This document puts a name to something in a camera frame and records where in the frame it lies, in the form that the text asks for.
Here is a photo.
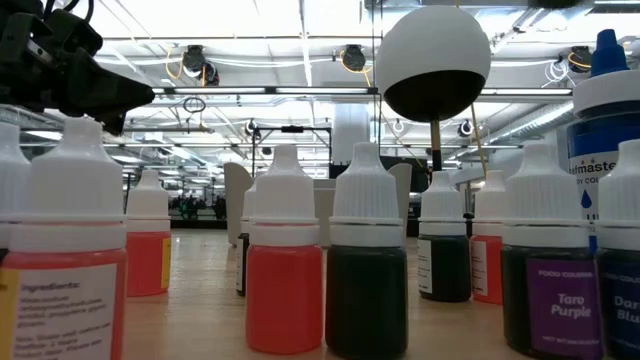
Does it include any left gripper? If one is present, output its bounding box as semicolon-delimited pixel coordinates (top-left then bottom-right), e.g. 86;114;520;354
0;14;156;136

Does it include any grey plastic bin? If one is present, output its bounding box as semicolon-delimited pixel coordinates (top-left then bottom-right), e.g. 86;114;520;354
223;162;414;247

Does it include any small dark green dropper bottle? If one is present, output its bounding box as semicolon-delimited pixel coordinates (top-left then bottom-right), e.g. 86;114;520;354
324;141;410;360
416;170;473;304

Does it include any small red dropper bottle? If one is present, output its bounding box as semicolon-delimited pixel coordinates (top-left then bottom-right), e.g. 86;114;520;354
469;169;507;306

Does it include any small purple-labelled dropper bottle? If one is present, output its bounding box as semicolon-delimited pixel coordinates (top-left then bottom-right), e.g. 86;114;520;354
501;142;605;360

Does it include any large blue-capped coloring bottle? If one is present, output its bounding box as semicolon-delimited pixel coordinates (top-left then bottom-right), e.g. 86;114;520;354
566;28;640;254

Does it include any small blue-labelled dropper bottle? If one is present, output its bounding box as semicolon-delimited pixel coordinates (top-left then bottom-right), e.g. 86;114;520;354
593;138;640;360

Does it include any black-framed light bar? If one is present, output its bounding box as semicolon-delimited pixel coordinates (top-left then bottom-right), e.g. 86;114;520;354
151;85;380;97
479;87;574;97

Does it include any white globe table lamp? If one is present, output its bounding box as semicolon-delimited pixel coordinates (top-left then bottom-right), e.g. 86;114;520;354
374;4;493;174

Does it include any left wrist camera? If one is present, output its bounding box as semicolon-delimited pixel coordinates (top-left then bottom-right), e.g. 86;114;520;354
43;8;105;59

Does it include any black ceiling cable reel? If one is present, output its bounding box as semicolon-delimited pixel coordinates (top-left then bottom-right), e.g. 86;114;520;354
341;43;369;74
568;44;595;75
181;43;221;87

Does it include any black aluminium frame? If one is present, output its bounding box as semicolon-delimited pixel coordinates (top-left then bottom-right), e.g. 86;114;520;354
169;217;421;239

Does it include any yellow hanging cable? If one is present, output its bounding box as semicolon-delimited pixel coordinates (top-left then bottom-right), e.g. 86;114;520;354
453;0;489;180

